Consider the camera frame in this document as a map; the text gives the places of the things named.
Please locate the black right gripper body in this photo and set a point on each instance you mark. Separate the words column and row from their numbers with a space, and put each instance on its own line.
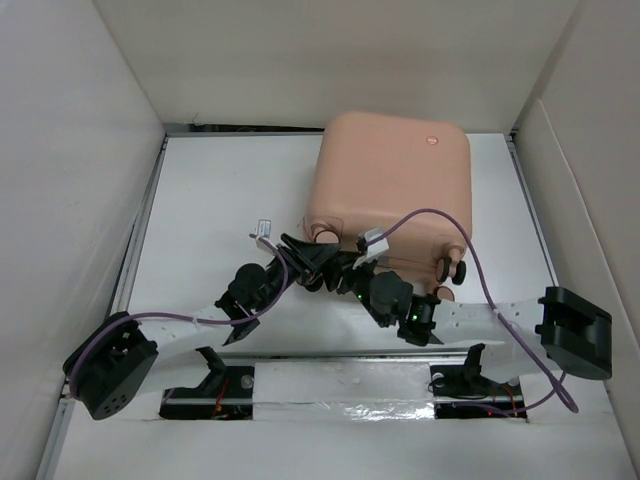
column 358, row 279

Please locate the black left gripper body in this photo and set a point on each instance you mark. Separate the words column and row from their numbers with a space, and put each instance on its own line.
column 296, row 272

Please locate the pink hard-shell suitcase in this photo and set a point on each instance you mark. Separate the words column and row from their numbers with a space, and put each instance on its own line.
column 411, row 177

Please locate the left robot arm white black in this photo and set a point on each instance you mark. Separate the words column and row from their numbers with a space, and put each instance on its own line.
column 165, row 335

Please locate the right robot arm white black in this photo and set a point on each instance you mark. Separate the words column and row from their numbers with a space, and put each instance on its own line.
column 560, row 331

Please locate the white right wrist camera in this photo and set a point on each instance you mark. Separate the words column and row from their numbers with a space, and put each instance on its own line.
column 371, row 245

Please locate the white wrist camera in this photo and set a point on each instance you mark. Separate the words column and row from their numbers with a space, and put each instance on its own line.
column 371, row 245
column 262, row 234

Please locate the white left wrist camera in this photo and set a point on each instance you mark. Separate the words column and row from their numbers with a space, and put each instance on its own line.
column 262, row 234

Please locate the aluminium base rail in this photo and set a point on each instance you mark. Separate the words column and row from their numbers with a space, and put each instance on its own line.
column 453, row 396

